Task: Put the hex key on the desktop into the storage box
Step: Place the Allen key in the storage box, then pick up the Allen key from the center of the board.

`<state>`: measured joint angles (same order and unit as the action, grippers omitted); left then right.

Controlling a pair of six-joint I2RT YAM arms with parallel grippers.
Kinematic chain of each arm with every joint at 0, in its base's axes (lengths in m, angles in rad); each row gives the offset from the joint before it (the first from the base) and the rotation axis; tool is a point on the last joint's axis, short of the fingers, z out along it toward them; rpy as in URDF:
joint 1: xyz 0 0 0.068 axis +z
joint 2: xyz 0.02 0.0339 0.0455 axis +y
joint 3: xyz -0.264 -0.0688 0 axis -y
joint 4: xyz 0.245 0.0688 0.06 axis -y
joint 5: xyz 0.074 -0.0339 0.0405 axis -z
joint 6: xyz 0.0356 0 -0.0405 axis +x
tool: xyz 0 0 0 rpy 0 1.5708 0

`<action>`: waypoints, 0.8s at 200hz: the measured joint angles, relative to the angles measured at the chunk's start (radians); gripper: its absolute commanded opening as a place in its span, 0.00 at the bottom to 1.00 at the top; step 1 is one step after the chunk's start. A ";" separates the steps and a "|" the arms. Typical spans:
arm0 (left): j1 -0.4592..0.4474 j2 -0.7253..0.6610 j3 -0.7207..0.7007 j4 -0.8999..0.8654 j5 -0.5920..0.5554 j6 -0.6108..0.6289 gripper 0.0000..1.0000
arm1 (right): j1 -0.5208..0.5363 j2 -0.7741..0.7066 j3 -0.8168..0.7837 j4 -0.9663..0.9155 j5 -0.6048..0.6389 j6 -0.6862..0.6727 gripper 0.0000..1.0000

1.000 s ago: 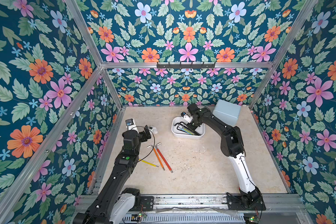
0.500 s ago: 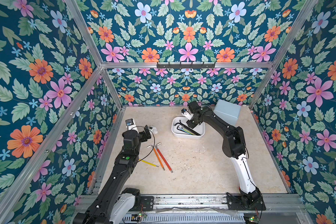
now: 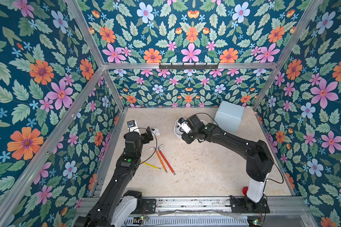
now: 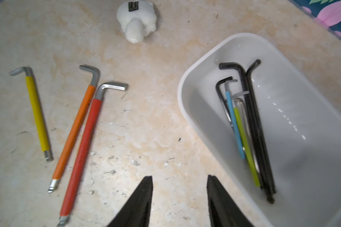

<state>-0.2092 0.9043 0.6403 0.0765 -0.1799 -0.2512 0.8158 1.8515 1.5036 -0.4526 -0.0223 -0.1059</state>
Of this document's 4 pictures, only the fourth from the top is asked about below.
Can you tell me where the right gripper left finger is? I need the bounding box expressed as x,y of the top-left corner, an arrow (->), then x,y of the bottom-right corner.
108,176 -> 153,227

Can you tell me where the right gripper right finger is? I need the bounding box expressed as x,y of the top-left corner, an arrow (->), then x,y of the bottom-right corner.
206,175 -> 253,227

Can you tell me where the red hex key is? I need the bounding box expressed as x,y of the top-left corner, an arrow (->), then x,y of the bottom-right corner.
58,82 -> 128,227

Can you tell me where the white storage box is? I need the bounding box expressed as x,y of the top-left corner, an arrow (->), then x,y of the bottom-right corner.
178,33 -> 341,227

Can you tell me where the green hex key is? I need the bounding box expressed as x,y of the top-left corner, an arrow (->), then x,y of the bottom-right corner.
231,91 -> 261,187

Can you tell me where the small silver hex key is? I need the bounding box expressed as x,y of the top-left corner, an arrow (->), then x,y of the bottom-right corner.
235,98 -> 260,174

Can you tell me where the light blue hex key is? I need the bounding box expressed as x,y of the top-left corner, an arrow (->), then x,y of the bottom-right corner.
224,79 -> 245,159

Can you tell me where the thin black hex key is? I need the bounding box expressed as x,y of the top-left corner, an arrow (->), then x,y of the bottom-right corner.
216,77 -> 234,129

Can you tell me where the medium black hex key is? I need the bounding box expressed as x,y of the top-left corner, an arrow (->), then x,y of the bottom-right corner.
246,59 -> 276,194

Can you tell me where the large black hex key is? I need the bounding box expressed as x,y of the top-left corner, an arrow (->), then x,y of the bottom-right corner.
219,62 -> 275,204

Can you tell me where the orange hex key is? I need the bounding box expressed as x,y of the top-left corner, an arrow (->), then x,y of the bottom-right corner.
47,65 -> 100,194

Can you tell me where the yellow hex key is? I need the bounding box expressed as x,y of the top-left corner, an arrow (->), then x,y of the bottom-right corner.
9,67 -> 53,163

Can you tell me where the small white figurine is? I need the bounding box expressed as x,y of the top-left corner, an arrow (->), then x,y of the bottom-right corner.
117,1 -> 157,44

